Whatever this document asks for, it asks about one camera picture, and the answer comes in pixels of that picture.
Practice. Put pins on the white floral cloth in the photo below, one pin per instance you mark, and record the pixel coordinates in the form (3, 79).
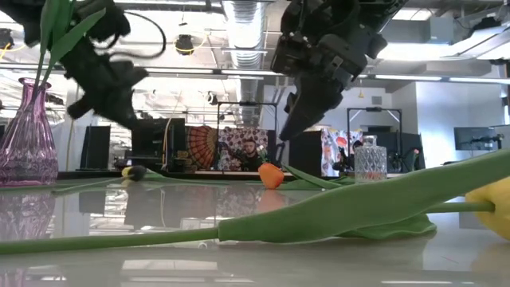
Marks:
(334, 147)

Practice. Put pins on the pink tulips in small vase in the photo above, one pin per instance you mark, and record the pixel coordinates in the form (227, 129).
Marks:
(415, 152)

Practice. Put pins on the silver ventilation duct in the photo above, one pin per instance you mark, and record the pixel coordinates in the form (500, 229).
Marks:
(243, 40)

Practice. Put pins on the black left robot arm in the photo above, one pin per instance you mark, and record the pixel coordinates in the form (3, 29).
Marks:
(111, 22)

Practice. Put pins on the orange mandala tapestry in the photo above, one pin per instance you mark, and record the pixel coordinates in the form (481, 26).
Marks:
(201, 145)

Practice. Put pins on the dark red floral tapestry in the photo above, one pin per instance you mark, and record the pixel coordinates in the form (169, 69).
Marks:
(235, 139)

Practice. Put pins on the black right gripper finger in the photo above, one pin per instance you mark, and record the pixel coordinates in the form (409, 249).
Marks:
(315, 103)
(291, 103)

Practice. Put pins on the black partition panel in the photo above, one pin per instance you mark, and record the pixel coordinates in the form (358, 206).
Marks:
(304, 155)
(151, 139)
(95, 147)

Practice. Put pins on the clear cut-glass vase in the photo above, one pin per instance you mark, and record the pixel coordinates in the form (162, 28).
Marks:
(370, 159)

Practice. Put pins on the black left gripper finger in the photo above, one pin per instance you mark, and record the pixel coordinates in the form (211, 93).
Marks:
(127, 111)
(107, 107)

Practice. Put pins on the yellow artificial tulip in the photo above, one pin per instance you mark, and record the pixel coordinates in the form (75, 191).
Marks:
(358, 207)

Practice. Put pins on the purple glass vase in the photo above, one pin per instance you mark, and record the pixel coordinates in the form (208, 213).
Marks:
(28, 151)

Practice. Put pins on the black metal rig frame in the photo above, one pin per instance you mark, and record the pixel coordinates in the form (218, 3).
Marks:
(247, 103)
(374, 108)

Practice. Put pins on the black round ceiling fixture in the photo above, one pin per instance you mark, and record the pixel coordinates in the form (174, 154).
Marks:
(184, 44)

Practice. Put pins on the black artificial tulip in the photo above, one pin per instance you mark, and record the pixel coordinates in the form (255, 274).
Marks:
(138, 172)

